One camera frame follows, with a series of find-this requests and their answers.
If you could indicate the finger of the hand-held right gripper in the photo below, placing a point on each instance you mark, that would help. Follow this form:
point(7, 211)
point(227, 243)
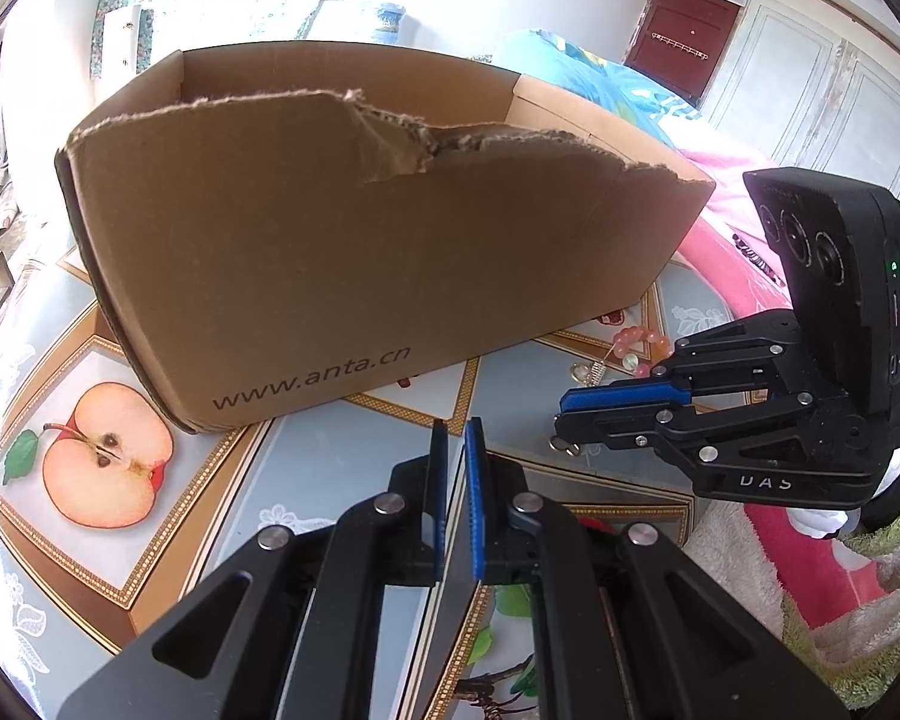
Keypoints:
point(630, 431)
point(622, 396)

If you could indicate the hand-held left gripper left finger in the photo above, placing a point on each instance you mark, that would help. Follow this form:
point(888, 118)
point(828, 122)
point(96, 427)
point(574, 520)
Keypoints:
point(439, 510)

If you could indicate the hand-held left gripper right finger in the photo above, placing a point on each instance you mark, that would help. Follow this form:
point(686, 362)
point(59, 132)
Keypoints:
point(475, 510)

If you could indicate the brown cardboard box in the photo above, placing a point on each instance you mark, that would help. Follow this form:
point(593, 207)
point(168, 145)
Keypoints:
point(345, 255)

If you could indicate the gold charm pendant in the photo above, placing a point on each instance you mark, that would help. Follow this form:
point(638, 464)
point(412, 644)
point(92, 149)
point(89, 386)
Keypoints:
point(591, 373)

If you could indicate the fruit print tablecloth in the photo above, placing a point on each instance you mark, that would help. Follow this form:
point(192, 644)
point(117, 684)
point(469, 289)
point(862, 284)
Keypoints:
point(322, 457)

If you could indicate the pink blanket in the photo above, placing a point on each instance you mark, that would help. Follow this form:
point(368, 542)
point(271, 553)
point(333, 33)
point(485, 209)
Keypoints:
point(720, 292)

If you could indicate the white fluffy towel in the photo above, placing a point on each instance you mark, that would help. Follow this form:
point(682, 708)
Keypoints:
point(735, 562)

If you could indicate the white wardrobe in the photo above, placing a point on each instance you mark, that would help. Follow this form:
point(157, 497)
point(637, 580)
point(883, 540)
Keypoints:
point(810, 90)

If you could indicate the blue printed quilt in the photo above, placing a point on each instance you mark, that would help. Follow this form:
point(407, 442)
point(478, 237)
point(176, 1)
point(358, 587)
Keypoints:
point(607, 82)

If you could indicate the green fluffy cloth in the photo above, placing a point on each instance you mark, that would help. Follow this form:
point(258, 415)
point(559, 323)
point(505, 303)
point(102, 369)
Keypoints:
point(870, 652)

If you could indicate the white hook rack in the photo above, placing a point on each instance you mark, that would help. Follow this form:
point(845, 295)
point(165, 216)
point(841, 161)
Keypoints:
point(679, 45)

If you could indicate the brown door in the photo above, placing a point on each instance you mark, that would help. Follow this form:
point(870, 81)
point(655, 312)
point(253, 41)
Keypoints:
point(682, 15)

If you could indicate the blue water jug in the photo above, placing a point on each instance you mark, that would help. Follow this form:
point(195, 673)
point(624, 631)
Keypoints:
point(388, 22)

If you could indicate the white board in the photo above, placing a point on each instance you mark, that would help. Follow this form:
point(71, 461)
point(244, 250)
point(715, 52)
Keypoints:
point(124, 45)

